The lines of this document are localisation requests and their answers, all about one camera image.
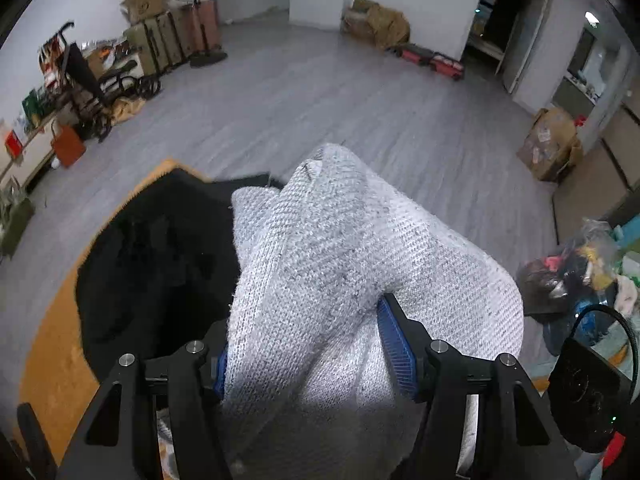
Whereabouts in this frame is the olive green crate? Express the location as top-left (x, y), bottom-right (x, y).
top-left (0, 195), bottom-right (36, 256)

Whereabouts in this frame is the black fleece garment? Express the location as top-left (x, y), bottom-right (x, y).
top-left (75, 167), bottom-right (273, 383)

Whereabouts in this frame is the dark plastic bag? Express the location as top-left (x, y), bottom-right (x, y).
top-left (515, 256), bottom-right (576, 317)

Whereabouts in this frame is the clear bag of clothes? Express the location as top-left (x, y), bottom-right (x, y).
top-left (562, 217), bottom-right (623, 293)

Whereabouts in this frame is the open cardboard box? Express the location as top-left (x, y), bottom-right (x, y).
top-left (516, 107), bottom-right (583, 183)

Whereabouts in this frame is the grey checked knit sweater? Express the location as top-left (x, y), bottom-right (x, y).
top-left (220, 142), bottom-right (526, 480)

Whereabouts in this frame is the orange bag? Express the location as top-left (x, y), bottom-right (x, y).
top-left (51, 122), bottom-right (87, 168)

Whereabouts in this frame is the black metal frame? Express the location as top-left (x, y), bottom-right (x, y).
top-left (39, 21), bottom-right (163, 143)

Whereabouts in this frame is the brown cardboard pile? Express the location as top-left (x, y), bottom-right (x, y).
top-left (342, 0), bottom-right (411, 51)

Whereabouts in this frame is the low white cabinet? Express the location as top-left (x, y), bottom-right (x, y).
top-left (0, 115), bottom-right (58, 191)

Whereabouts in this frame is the black cable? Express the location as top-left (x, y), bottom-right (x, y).
top-left (570, 305), bottom-right (640, 386)

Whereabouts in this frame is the yellow cloth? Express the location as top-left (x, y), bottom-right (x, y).
top-left (110, 97), bottom-right (147, 124)

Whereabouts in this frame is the red black toolbox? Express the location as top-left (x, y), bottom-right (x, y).
top-left (430, 52), bottom-right (466, 81)
top-left (395, 42), bottom-right (433, 67)

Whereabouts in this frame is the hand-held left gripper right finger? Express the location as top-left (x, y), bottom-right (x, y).
top-left (377, 294), bottom-right (578, 480)

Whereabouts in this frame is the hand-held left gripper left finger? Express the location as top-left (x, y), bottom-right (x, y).
top-left (55, 317), bottom-right (233, 480)

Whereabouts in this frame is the brown wooden cabinet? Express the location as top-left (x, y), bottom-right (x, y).
top-left (552, 100), bottom-right (640, 246)

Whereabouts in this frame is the black standing fan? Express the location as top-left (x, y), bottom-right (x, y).
top-left (182, 0), bottom-right (228, 68)

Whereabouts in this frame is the olive suitcase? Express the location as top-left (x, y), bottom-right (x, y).
top-left (124, 20), bottom-right (173, 77)

